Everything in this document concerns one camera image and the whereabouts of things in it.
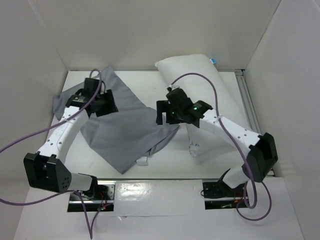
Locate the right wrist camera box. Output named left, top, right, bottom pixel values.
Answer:
left=166, top=85, right=180, bottom=92

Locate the white pillow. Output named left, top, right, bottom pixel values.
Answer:
left=155, top=54, right=251, bottom=164

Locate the aluminium rail frame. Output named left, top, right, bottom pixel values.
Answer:
left=234, top=68, right=276, bottom=178

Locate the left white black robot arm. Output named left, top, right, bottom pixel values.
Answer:
left=23, top=78, right=118, bottom=200

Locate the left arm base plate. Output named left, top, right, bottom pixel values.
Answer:
left=67, top=179, right=116, bottom=213

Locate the grey pillowcase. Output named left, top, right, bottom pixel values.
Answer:
left=52, top=65, right=181, bottom=175

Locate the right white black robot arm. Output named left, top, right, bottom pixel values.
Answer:
left=156, top=88, right=278, bottom=196

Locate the white pillowcase label tag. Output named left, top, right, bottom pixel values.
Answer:
left=136, top=156, right=149, bottom=167

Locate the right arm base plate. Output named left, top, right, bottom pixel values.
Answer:
left=200, top=180, right=246, bottom=210

